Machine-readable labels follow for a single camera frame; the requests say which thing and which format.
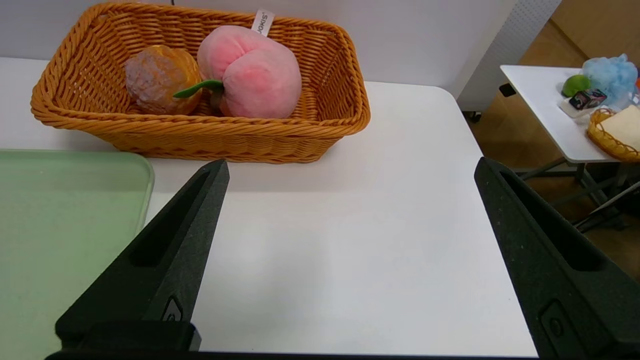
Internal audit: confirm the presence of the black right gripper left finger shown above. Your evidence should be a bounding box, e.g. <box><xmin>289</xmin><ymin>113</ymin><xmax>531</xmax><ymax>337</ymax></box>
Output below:
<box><xmin>55</xmin><ymin>159</ymin><xmax>231</xmax><ymax>351</ymax></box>

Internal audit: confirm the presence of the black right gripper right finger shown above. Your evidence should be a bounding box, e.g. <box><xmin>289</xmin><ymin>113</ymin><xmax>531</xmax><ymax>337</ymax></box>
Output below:
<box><xmin>474</xmin><ymin>156</ymin><xmax>640</xmax><ymax>358</ymax></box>

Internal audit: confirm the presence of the toy cream puff bread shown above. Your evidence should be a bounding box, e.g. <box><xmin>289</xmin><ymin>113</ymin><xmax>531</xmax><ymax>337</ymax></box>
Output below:
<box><xmin>124</xmin><ymin>45</ymin><xmax>203</xmax><ymax>116</ymax></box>

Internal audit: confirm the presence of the pink plush peach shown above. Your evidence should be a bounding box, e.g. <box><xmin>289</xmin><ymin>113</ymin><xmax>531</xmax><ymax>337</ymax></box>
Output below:
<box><xmin>172</xmin><ymin>9</ymin><xmax>303</xmax><ymax>119</ymax></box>

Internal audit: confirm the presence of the orange wicker basket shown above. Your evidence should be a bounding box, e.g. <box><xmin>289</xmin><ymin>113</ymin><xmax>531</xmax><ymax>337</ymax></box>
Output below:
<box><xmin>30</xmin><ymin>1</ymin><xmax>372</xmax><ymax>164</ymax></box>

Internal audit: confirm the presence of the small yellow wicker basket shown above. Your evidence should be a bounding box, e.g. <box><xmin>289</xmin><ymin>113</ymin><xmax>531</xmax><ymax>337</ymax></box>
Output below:
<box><xmin>586</xmin><ymin>105</ymin><xmax>640</xmax><ymax>163</ymax></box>

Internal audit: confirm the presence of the light green plastic tray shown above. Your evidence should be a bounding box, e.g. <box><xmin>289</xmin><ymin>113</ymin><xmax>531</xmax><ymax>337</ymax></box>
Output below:
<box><xmin>0</xmin><ymin>149</ymin><xmax>155</xmax><ymax>360</ymax></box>

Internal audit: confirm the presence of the pale cream bread slice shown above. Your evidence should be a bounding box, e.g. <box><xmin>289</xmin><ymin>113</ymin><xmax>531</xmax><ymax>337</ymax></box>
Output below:
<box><xmin>600</xmin><ymin>105</ymin><xmax>640</xmax><ymax>151</ymax></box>

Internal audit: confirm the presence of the small white tray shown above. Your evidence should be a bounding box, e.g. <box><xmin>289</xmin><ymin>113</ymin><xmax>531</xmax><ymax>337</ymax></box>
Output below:
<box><xmin>559</xmin><ymin>97</ymin><xmax>601</xmax><ymax>119</ymax></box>

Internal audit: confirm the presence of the white side table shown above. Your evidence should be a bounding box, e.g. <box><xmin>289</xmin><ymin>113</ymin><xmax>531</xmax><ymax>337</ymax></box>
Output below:
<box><xmin>500</xmin><ymin>64</ymin><xmax>640</xmax><ymax>233</ymax></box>

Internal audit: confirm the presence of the small black box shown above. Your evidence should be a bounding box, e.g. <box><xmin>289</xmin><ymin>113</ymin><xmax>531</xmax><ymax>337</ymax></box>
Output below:
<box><xmin>569</xmin><ymin>89</ymin><xmax>608</xmax><ymax>111</ymax></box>

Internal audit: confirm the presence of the green round fruit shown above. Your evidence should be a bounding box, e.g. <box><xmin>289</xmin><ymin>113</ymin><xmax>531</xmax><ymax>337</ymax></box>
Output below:
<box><xmin>561</xmin><ymin>74</ymin><xmax>592</xmax><ymax>98</ymax></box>

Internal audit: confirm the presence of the light blue bath pouf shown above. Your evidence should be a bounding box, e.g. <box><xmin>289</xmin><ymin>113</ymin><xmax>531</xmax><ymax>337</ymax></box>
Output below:
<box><xmin>582</xmin><ymin>53</ymin><xmax>640</xmax><ymax>108</ymax></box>

